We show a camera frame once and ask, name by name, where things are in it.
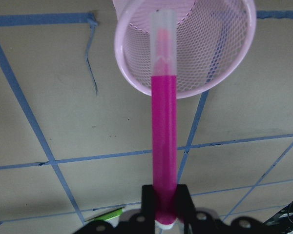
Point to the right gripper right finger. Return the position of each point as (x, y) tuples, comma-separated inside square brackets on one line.
[(184, 206)]

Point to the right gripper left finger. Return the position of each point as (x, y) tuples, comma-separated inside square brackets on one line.
[(148, 202)]

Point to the pink mesh cup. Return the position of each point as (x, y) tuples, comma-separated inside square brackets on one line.
[(213, 37)]

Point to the pink pen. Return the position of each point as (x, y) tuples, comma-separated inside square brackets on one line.
[(164, 113)]

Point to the green pen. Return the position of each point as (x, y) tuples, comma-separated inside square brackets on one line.
[(110, 216)]

